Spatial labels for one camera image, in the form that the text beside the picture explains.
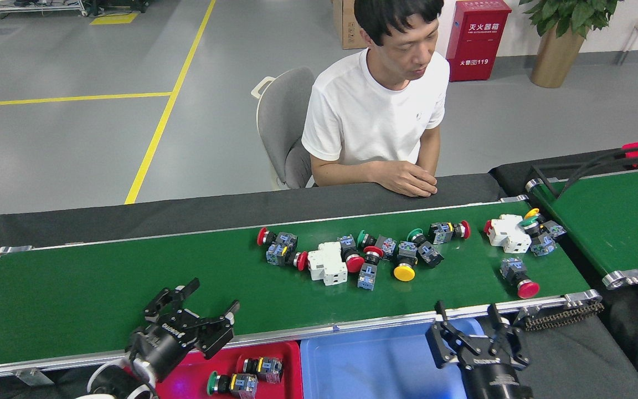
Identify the potted plant in gold pot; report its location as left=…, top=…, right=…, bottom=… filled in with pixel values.
left=518, top=0, right=621, bottom=89

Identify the black selector switch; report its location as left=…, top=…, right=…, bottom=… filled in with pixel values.
left=242, top=356, right=284, bottom=385

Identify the grey office chair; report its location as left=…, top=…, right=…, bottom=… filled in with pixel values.
left=251, top=66, right=317, bottom=190

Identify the brown cardboard box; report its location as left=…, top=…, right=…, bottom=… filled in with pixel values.
left=333, top=0, right=369, bottom=50

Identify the conveyor drive chain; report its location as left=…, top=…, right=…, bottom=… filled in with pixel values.
left=521, top=302, right=605, bottom=332

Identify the person's right hand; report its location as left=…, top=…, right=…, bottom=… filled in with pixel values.
left=373, top=160, right=439, bottom=198

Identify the yellow mushroom push button switch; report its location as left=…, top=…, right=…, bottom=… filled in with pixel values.
left=392, top=241, right=420, bottom=283

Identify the blue plastic tray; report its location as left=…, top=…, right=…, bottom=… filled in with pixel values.
left=300, top=318, right=491, bottom=399

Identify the white circuit breaker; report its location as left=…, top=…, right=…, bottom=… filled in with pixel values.
left=307, top=241, right=349, bottom=287
left=483, top=213, right=533, bottom=255

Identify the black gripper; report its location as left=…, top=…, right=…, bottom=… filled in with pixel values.
left=125, top=278, right=241, bottom=383
left=426, top=301, right=533, bottom=399

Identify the long green conveyor belt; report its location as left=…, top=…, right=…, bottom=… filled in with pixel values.
left=0, top=195, right=605, bottom=383

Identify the green feeder conveyor belt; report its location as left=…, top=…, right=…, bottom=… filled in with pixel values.
left=525, top=165, right=638, bottom=290

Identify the red fire extinguisher box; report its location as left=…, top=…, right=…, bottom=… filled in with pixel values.
left=445, top=0, right=512, bottom=83

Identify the red plastic tray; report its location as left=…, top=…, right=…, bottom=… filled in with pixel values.
left=156, top=340, right=303, bottom=399

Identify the person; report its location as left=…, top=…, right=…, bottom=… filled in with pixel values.
left=301, top=0, right=451, bottom=198

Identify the green push button switch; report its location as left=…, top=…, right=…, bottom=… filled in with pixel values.
left=356, top=229, right=399, bottom=260
left=207, top=370, right=259, bottom=399
left=518, top=217, right=558, bottom=257
left=406, top=227, right=445, bottom=269

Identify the metal trolley cart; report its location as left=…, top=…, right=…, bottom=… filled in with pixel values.
left=0, top=0, right=90, bottom=21

